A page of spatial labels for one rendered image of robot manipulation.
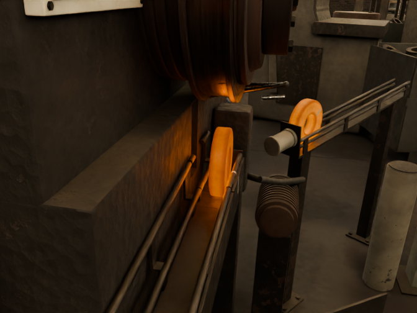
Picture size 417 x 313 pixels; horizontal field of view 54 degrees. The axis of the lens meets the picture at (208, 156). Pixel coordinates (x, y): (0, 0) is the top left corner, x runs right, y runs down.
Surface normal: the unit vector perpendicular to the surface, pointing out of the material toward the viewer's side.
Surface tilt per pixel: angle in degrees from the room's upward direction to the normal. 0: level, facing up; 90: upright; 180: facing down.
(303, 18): 90
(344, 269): 0
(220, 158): 62
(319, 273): 0
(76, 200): 0
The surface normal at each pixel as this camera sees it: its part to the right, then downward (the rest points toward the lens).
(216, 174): -0.17, 0.33
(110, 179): 0.04, -0.92
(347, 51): -0.43, 0.33
